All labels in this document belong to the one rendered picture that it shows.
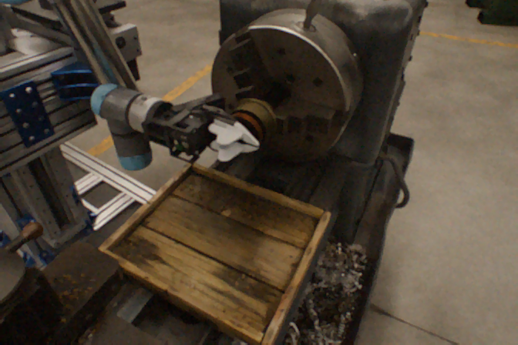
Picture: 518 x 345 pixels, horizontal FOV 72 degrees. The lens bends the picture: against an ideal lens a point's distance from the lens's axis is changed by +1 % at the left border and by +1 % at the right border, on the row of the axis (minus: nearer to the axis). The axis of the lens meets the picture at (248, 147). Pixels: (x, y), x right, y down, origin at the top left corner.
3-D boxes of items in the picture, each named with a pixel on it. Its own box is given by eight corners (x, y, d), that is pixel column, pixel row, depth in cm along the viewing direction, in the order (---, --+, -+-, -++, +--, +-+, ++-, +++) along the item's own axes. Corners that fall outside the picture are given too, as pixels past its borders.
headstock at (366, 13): (290, 51, 150) (298, -55, 126) (409, 75, 133) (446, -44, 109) (215, 119, 109) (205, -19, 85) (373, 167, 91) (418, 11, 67)
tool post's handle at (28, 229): (38, 226, 43) (32, 216, 42) (49, 232, 42) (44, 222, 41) (3, 254, 40) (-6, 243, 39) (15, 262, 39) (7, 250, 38)
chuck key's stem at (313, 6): (297, 42, 69) (319, -18, 61) (294, 36, 70) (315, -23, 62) (307, 43, 69) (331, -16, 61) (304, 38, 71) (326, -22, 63)
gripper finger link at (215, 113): (233, 140, 64) (193, 127, 67) (238, 135, 65) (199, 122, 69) (232, 118, 61) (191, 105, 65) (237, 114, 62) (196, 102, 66)
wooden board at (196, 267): (190, 172, 90) (189, 159, 87) (329, 225, 76) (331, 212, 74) (99, 263, 69) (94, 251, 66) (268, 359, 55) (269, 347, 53)
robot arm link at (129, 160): (155, 142, 89) (147, 105, 83) (154, 172, 81) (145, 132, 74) (122, 146, 88) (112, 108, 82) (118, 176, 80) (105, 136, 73)
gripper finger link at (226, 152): (245, 175, 61) (201, 158, 65) (260, 155, 65) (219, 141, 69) (244, 161, 59) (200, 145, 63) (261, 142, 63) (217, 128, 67)
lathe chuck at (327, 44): (220, 104, 96) (247, -13, 74) (324, 162, 89) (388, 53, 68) (200, 121, 89) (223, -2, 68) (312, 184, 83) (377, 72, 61)
